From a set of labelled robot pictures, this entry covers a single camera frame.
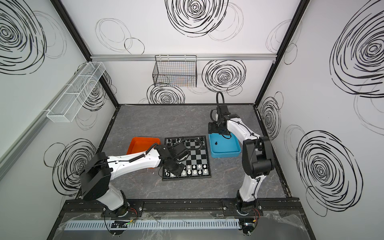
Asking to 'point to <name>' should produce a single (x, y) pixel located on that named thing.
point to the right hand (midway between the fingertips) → (214, 130)
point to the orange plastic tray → (139, 144)
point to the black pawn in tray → (216, 143)
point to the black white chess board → (197, 164)
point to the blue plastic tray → (222, 146)
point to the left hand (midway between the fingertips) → (181, 171)
